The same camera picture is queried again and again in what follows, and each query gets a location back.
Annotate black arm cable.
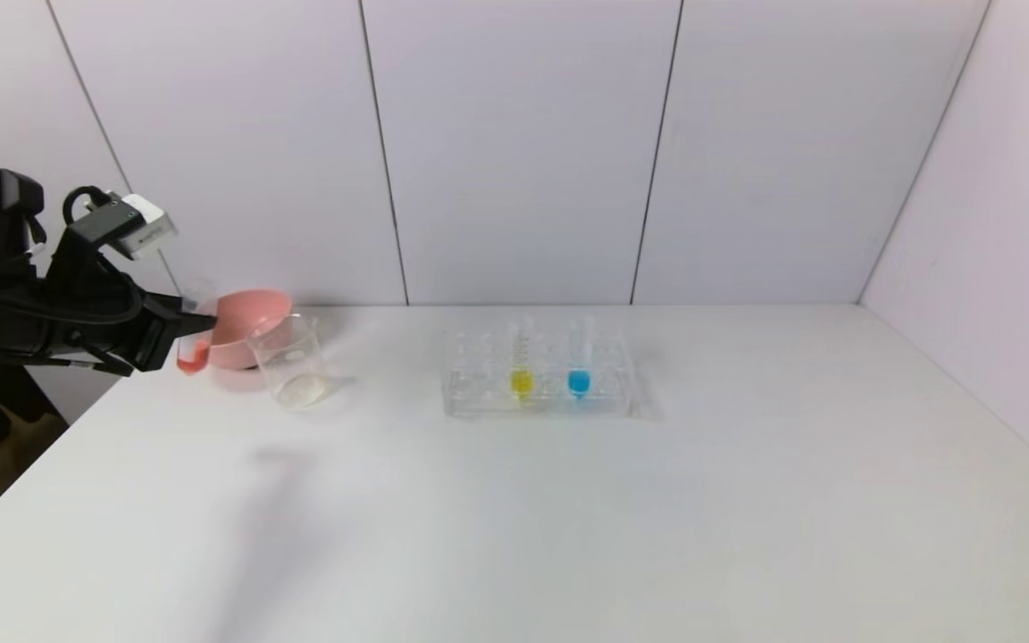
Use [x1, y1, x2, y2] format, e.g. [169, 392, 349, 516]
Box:
[0, 185, 146, 327]

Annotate clear acrylic test tube rack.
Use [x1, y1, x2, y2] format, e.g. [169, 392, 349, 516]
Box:
[443, 326, 636, 419]

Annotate test tube with blue pigment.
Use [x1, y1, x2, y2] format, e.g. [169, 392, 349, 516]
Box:
[568, 314, 593, 398]

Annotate test tube with red pigment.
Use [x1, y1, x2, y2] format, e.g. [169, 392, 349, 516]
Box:
[177, 281, 216, 376]

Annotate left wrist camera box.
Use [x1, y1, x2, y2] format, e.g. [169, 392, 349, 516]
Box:
[75, 192, 180, 261]

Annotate test tube with yellow pigment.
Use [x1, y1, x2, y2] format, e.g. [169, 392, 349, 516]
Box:
[510, 317, 535, 400]

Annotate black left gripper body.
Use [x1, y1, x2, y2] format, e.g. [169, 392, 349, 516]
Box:
[38, 278, 185, 374]

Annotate clear glass beaker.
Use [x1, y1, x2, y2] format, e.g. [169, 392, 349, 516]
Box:
[247, 313, 330, 410]

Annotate pink plastic bowl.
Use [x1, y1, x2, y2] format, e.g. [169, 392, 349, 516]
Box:
[208, 288, 294, 372]

